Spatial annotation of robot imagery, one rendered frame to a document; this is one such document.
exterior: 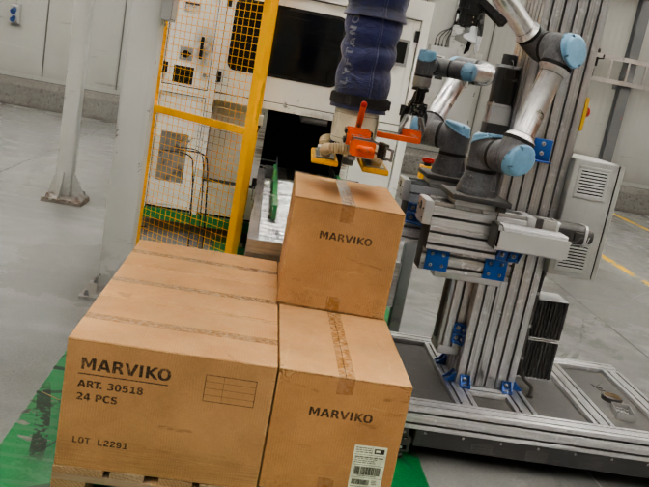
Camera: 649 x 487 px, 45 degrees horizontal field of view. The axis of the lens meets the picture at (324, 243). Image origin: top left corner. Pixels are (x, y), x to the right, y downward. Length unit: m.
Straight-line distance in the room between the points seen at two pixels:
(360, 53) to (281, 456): 1.45
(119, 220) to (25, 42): 8.66
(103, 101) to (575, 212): 9.83
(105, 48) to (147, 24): 8.32
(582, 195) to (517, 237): 0.44
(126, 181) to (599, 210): 2.33
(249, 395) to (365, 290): 0.73
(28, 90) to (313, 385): 10.62
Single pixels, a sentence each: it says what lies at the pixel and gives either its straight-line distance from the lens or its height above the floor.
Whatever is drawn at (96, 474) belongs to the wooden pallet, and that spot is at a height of 0.13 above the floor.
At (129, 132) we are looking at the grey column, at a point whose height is 0.89.
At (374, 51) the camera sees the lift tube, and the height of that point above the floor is 1.48.
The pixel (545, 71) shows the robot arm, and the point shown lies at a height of 1.52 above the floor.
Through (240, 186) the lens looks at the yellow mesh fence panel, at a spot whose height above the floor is 0.71.
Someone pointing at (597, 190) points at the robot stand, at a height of 1.12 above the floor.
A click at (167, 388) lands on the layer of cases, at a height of 0.43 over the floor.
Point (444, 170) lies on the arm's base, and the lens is 3.40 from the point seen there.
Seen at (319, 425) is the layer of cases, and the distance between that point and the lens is 2.35.
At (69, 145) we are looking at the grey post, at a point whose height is 0.45.
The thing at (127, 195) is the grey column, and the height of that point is 0.56.
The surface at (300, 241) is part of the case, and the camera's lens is 2.78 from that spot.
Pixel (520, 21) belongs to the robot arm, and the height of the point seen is 1.67.
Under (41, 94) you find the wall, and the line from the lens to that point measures 12.53.
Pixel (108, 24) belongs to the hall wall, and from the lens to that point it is 12.43.
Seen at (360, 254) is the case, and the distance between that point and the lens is 2.80.
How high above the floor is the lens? 1.40
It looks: 13 degrees down
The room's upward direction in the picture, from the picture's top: 11 degrees clockwise
